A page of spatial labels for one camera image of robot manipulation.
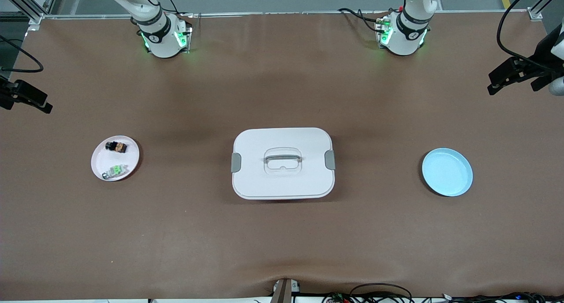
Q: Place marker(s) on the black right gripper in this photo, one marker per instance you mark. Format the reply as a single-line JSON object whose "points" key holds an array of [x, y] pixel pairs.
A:
{"points": [[5, 94]]}

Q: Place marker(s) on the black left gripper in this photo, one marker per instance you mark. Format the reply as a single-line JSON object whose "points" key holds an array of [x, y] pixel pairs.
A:
{"points": [[538, 61]]}

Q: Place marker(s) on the orange and black push-button switch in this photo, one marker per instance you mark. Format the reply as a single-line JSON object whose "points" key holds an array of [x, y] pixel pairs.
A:
{"points": [[118, 147]]}

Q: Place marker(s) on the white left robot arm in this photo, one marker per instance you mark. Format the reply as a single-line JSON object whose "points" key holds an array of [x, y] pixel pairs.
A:
{"points": [[403, 43]]}

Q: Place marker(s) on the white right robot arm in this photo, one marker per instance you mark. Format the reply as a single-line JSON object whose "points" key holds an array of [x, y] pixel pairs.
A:
{"points": [[161, 43]]}

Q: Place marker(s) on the white lidded box grey latches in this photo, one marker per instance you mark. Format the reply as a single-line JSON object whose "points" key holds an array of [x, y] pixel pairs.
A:
{"points": [[282, 184]]}

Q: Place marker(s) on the pink round plate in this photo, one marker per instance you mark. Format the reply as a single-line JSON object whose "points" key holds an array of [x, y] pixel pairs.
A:
{"points": [[99, 162]]}

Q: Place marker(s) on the light blue round plate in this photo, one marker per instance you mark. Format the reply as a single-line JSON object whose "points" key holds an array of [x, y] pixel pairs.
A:
{"points": [[447, 173]]}

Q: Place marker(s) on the brown table mat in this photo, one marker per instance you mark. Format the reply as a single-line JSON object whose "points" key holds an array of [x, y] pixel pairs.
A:
{"points": [[282, 241]]}

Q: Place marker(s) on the green push-button switch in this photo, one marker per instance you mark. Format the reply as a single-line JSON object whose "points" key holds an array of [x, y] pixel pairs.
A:
{"points": [[115, 170]]}

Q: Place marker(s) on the camera mount post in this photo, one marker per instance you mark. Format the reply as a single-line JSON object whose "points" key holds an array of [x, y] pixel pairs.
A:
{"points": [[282, 292]]}

